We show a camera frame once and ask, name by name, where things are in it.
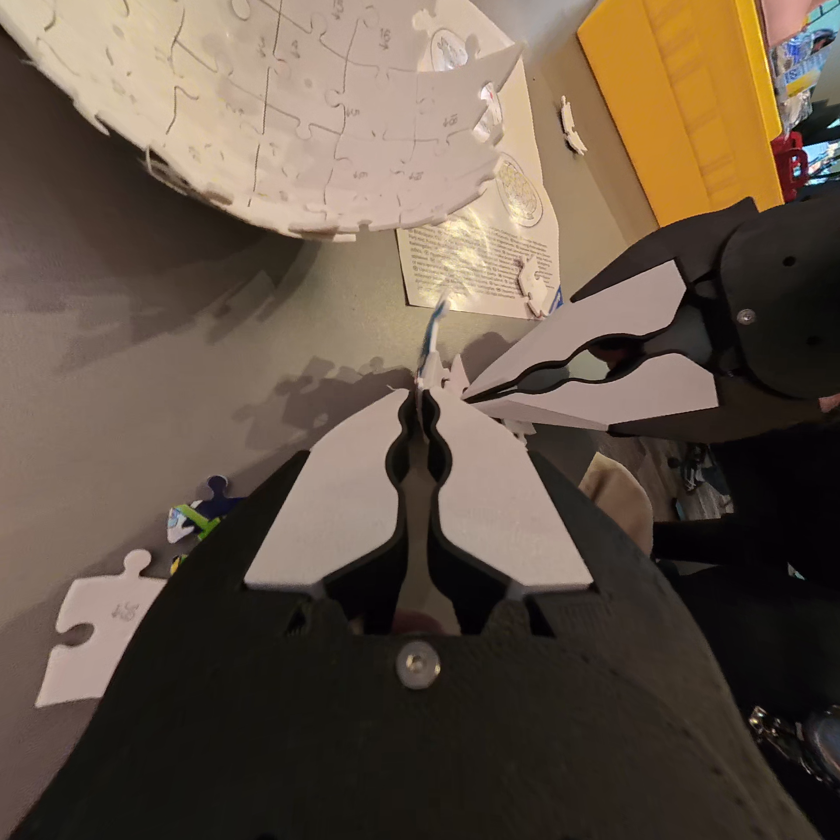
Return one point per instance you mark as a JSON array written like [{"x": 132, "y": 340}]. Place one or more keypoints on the partly built puzzle ball shell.
[{"x": 262, "y": 98}]

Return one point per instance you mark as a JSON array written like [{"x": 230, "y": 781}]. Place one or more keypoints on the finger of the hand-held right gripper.
[
  {"x": 604, "y": 308},
  {"x": 643, "y": 394}
]

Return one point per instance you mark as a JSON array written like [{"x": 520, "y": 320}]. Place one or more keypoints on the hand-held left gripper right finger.
[{"x": 512, "y": 518}]

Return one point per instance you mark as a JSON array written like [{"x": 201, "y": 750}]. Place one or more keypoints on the shiny metal buckle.
[{"x": 787, "y": 735}]

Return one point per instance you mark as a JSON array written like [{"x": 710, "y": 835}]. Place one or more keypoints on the green colourful puzzle piece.
[{"x": 197, "y": 518}]

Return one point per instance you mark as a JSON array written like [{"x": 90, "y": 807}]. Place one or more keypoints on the white instruction leaflet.
[{"x": 472, "y": 256}]

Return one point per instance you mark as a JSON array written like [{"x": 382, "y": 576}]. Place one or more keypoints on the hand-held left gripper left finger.
[{"x": 328, "y": 518}]

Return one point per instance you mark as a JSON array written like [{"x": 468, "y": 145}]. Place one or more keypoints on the yellow plastic tray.
[{"x": 689, "y": 98}]

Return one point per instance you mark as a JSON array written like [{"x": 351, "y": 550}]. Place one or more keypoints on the person's right hand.
[{"x": 832, "y": 403}]

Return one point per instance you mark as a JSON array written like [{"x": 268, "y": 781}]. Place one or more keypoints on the red plastic object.
[{"x": 791, "y": 164}]

